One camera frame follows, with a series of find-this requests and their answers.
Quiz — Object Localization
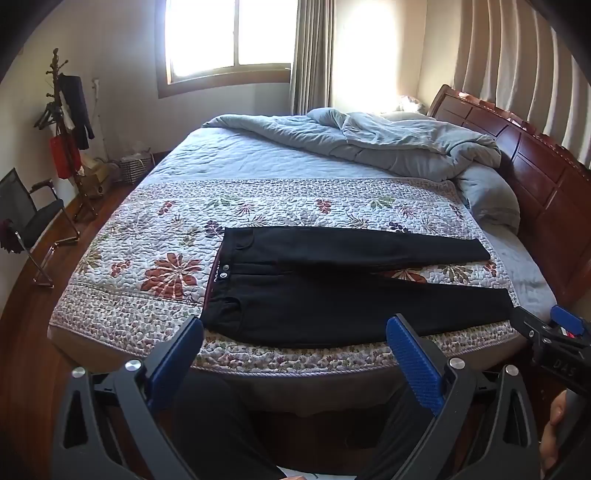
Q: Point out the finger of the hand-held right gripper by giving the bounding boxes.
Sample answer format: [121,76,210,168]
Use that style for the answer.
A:
[510,305,561,363]
[549,305,591,342]

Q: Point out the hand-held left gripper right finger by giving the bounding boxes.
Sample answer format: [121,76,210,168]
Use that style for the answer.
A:
[385,314,543,480]

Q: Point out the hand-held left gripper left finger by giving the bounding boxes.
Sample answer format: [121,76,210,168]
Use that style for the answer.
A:
[53,315,206,480]

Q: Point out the black pants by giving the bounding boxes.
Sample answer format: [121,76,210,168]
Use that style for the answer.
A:
[201,226,514,349]

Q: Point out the person's right hand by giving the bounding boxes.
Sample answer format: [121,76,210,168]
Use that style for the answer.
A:
[539,390,572,473]

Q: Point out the person's right leg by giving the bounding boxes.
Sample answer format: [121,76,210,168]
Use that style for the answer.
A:
[358,383,439,480]

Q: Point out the person's leg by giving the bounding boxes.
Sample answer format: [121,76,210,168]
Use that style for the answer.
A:
[168,369,289,480]
[358,383,439,480]

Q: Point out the person's left leg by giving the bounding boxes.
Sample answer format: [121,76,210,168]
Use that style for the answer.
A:
[168,369,289,480]

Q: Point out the brown bed base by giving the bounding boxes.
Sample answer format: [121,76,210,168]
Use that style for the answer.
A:
[48,323,532,416]

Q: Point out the grey pillow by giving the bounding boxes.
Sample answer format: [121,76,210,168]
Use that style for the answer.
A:
[456,164,522,234]

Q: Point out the floral quilted bedspread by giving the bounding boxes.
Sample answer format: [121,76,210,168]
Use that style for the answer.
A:
[48,178,527,374]

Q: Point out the wooden headboard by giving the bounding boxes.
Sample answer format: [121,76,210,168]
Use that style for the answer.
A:
[427,84,591,301]

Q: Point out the dark red cloth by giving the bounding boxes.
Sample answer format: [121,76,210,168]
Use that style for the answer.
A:
[0,219,21,254]

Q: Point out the light blue quilted sheet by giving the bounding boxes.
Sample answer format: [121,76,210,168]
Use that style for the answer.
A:
[145,126,557,312]

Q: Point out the black mesh chair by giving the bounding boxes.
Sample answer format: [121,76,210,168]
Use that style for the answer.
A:
[0,167,81,289]

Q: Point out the red bag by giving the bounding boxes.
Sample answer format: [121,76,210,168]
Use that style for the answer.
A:
[50,134,83,180]

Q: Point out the grey duvet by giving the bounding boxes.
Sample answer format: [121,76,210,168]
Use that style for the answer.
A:
[203,107,503,182]

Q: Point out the white pillow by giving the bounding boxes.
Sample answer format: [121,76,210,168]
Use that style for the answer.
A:
[396,95,429,114]

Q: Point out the dark hanging jacket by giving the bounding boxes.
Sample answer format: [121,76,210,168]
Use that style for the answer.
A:
[58,73,95,151]

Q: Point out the wooden coat rack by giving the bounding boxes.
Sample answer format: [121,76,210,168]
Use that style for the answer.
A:
[34,47,100,222]

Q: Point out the window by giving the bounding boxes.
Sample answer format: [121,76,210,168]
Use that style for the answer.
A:
[154,0,296,99]

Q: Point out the beige window curtain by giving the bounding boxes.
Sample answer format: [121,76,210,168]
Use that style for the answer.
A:
[288,0,337,116]

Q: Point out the wire basket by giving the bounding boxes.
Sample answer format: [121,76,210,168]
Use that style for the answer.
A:
[117,154,154,186]

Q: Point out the striped cream wall curtain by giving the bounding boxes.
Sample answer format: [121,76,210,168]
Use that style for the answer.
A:
[452,0,591,155]

